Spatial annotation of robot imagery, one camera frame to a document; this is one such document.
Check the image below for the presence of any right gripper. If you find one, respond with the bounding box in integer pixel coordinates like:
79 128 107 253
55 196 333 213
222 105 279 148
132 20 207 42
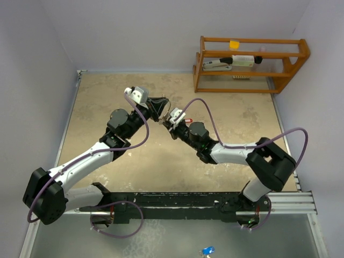
163 121 200 151

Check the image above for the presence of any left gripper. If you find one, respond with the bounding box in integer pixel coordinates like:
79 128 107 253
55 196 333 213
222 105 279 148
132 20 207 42
125 97 168 139

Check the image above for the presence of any large silver keyring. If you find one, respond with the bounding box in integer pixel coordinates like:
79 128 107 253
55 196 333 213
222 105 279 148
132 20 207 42
159 101 171 125

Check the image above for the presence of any red key tag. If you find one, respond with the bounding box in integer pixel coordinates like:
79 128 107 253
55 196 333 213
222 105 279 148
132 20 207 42
184 118 193 123

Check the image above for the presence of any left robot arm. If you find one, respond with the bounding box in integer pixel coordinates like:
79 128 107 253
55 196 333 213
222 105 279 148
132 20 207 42
23 97 169 225

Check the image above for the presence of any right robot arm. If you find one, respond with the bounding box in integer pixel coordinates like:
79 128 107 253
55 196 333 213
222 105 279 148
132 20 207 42
162 121 296 210

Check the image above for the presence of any wooden shelf rack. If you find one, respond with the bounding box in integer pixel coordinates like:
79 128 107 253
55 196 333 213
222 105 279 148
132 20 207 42
192 36 311 94

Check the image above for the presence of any grey black stapler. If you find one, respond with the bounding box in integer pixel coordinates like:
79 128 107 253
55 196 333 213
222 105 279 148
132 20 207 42
202 57 233 71

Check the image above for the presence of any strip of staples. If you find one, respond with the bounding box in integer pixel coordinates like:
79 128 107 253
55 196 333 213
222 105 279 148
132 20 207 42
232 75 250 80

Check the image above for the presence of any white staples box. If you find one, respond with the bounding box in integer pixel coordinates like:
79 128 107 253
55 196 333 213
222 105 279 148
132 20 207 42
232 55 254 67

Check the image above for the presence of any yellow sticky note pad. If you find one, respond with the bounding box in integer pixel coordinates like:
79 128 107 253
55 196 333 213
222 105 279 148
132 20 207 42
229 40 240 51

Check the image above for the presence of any blue key tag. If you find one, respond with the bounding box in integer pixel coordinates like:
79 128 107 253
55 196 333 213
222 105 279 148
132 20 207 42
199 246 215 257

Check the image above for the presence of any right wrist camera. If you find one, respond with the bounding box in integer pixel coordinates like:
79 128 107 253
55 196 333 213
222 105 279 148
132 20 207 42
169 107 185 128

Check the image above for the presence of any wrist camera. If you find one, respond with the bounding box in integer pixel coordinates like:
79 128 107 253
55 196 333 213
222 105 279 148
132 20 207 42
169 107 185 128
124 87 149 105

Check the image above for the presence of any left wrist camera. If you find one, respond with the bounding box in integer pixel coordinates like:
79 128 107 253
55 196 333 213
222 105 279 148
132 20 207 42
124 87 149 105

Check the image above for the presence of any black base frame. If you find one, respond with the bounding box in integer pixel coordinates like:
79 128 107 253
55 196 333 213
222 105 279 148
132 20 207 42
80 183 271 224

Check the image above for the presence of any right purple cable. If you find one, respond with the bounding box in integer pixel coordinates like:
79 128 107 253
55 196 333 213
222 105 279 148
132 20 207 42
181 98 309 232

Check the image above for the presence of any purple cable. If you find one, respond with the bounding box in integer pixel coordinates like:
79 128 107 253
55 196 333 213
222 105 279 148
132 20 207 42
26 92 150 238
181 98 309 232

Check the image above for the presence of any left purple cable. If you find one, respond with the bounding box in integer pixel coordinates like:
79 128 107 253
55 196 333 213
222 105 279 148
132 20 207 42
26 92 150 238

